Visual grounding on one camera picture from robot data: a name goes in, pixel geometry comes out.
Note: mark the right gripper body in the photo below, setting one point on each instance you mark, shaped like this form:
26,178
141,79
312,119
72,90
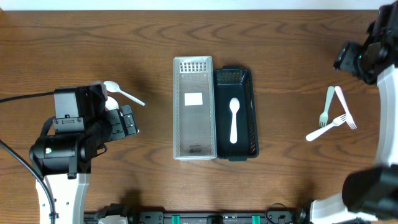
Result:
353,58

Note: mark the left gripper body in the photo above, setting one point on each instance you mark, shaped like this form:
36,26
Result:
108,128

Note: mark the white spoon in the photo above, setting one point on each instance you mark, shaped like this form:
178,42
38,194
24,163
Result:
234,106
112,104
113,87

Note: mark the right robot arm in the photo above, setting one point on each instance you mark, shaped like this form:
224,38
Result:
369,195

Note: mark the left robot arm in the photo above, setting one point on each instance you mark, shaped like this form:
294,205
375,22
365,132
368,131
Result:
68,142

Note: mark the clear plastic perforated basket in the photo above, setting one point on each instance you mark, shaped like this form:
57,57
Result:
194,109

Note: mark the white fork far right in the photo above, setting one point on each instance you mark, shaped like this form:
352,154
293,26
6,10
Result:
349,118

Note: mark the white fork lying diagonal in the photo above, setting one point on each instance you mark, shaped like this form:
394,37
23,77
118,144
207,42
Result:
336,122

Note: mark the pale green plastic fork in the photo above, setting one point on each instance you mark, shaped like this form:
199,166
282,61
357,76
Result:
324,116

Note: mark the black plastic perforated basket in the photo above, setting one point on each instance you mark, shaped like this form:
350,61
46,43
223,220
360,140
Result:
233,81

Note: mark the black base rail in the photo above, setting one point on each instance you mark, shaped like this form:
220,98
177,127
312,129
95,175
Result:
276,213

